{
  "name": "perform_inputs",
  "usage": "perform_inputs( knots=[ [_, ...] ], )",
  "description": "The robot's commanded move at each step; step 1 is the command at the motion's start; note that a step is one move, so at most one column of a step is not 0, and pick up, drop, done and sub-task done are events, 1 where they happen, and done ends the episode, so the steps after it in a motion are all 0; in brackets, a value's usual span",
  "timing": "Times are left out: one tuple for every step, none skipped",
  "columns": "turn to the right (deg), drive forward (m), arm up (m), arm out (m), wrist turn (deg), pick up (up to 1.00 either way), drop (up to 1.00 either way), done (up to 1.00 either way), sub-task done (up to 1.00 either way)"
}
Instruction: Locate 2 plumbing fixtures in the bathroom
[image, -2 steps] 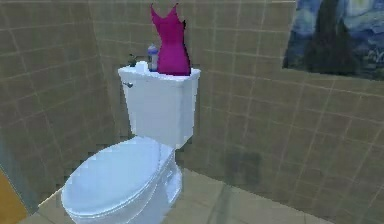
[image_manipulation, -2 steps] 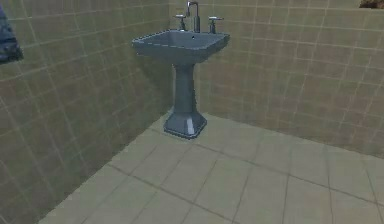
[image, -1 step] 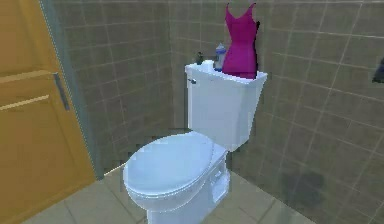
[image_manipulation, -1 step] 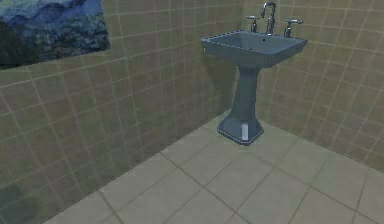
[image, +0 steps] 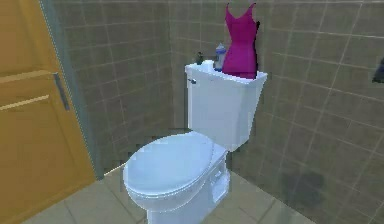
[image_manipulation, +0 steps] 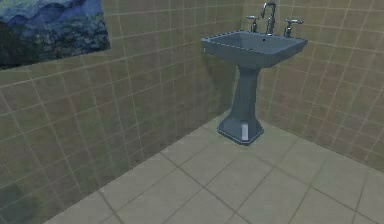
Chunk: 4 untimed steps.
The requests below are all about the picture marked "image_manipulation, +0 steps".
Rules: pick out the chrome sink faucet spout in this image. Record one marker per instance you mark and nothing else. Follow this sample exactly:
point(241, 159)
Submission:
point(270, 20)

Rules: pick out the blue landscape wall painting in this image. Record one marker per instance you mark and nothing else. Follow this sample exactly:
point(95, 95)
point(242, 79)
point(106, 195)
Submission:
point(50, 26)

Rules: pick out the blue-grey pedestal sink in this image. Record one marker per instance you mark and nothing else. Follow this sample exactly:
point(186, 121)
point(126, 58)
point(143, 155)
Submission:
point(248, 56)

